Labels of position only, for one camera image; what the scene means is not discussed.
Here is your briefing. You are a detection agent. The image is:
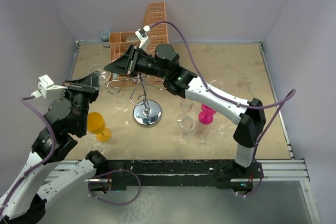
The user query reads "black base frame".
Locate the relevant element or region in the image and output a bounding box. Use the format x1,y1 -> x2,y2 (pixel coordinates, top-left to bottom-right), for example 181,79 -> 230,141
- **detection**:
83,150 -> 263,190

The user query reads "clear front wine glass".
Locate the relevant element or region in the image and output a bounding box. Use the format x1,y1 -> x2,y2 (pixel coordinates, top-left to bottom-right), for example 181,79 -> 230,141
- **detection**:
177,116 -> 195,145

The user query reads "pink plastic goblet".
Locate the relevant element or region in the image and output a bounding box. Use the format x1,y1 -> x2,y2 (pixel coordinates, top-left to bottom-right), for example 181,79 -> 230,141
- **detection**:
198,104 -> 217,125

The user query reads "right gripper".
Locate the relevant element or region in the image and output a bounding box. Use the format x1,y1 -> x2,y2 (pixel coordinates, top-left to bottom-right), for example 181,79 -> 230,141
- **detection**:
104,45 -> 168,80

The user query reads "orange plastic file organizer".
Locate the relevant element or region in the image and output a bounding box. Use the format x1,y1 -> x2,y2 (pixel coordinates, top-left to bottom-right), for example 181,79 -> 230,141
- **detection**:
109,2 -> 169,88

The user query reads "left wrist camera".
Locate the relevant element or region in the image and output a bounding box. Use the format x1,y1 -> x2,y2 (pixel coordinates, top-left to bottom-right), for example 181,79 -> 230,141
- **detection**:
30,74 -> 67,99

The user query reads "yellow plastic goblet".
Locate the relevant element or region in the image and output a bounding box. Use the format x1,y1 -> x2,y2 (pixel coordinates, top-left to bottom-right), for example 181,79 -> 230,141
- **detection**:
87,112 -> 112,143

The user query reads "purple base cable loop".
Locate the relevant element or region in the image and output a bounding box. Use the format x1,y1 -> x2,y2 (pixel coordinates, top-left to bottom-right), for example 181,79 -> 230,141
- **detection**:
88,167 -> 142,206

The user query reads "small grey cap bottle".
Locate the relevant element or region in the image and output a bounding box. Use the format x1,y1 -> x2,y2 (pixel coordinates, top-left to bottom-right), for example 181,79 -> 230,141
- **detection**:
100,31 -> 110,48

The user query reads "clear wine glass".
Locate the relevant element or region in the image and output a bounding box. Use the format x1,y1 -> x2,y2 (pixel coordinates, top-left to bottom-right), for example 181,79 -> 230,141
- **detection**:
177,116 -> 195,145
88,63 -> 111,84
209,80 -> 224,92

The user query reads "chrome wine glass rack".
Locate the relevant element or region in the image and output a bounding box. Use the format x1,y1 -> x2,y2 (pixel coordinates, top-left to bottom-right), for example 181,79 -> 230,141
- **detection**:
106,74 -> 165,127

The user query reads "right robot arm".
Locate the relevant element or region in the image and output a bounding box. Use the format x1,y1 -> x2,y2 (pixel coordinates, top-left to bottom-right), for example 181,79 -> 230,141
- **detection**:
104,44 -> 266,177

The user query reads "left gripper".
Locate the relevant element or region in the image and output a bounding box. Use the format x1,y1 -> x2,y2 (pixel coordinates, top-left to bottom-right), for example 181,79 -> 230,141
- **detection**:
61,70 -> 100,133

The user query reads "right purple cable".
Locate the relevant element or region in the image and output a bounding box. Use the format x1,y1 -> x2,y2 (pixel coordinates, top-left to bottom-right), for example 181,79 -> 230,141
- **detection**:
146,21 -> 297,198

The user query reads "clear back wine glass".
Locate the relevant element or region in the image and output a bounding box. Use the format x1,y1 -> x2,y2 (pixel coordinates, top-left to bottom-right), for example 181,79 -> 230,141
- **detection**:
209,80 -> 224,92

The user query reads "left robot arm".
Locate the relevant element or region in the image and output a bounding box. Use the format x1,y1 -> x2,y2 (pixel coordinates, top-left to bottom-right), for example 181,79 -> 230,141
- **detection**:
1,71 -> 108,223

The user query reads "clear champagne flute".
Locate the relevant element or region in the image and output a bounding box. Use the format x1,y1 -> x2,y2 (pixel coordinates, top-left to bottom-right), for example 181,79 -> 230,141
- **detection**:
176,98 -> 193,123

